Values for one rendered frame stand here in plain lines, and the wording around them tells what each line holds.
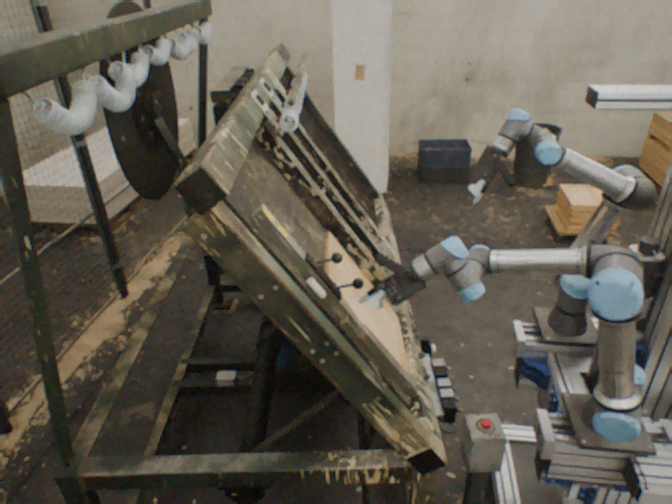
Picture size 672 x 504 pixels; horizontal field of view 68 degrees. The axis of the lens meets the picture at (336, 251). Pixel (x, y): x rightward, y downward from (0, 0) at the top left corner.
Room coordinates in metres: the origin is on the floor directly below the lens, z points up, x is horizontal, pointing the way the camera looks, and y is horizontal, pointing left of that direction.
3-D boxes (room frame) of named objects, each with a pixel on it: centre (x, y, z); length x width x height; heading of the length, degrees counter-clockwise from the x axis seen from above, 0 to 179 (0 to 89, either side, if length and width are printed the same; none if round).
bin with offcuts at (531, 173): (5.61, -2.38, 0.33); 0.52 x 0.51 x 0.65; 171
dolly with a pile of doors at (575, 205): (4.30, -2.37, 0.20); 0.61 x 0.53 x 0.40; 171
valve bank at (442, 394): (1.63, -0.44, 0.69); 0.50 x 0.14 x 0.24; 179
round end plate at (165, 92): (2.14, 0.76, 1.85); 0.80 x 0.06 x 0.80; 179
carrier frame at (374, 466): (2.23, 0.34, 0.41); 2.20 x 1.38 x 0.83; 179
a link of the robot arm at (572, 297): (1.60, -0.94, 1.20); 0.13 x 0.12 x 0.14; 172
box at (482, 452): (1.18, -0.50, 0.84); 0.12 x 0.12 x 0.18; 89
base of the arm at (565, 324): (1.59, -0.93, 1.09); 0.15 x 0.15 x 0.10
